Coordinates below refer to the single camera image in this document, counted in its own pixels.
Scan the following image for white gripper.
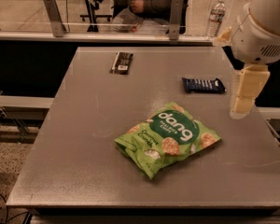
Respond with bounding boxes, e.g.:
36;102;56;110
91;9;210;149
213;4;280;119

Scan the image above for black rxbar chocolate bar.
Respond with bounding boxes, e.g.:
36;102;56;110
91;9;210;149
109;52;133;75

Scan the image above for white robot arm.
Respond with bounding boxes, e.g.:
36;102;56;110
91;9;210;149
214;0;280;119

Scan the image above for blue rxbar blueberry bar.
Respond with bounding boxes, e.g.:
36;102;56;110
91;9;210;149
182;77;226;94

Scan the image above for clear plastic water bottle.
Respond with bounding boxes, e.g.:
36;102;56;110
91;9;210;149
206;0;226;37

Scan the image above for green dang chips bag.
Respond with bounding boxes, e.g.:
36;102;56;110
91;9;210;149
115;103;220;179

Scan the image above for seated person in grey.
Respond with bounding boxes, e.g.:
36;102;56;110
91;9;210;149
111;0;188;35

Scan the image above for middle metal bracket post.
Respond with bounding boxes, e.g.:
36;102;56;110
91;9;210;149
169;0;183;41

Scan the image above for metal bracket post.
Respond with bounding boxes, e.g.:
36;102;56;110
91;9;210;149
43;0;66;37
169;0;183;41

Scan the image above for left metal bracket post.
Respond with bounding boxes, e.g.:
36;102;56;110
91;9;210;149
43;0;66;37

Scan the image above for metal rail barrier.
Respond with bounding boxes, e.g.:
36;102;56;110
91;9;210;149
0;31;213;46

